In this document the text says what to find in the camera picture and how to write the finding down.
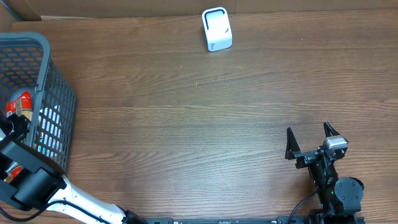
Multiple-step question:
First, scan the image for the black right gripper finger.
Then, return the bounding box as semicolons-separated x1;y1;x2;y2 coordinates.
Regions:
323;121;340;137
285;128;301;160

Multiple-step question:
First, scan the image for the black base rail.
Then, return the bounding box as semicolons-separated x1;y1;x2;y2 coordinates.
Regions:
136;216;366;224

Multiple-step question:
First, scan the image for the white barcode scanner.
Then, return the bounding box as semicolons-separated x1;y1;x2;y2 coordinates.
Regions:
201;7;233;52

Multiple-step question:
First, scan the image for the grey plastic mesh basket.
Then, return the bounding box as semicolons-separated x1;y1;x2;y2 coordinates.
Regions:
1;32;77;170

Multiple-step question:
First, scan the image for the orange spaghetti packet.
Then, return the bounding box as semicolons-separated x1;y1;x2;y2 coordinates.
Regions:
5;91;33;182

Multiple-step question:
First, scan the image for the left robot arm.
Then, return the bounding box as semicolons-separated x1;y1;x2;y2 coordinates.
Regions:
1;114;143;224

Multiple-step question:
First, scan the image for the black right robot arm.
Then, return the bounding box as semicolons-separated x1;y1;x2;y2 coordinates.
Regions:
285;121;365;223

